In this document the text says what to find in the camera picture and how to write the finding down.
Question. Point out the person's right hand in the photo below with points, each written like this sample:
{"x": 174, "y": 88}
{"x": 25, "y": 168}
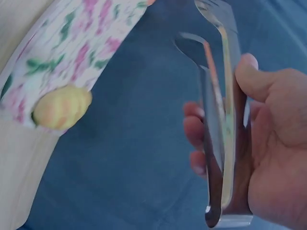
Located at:
{"x": 283, "y": 143}

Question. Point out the person's right thumb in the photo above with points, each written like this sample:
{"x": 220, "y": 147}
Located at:
{"x": 256, "y": 79}

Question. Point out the person's right fingers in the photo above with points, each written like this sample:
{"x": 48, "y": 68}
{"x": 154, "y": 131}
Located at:
{"x": 193, "y": 129}

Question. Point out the metal tongs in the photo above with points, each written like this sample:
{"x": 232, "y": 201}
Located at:
{"x": 216, "y": 148}

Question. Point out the yellow striped round food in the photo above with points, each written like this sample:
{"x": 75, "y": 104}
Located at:
{"x": 62, "y": 107}

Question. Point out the floral print plate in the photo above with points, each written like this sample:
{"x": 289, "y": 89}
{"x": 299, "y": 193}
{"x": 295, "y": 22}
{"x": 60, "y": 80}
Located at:
{"x": 72, "y": 48}

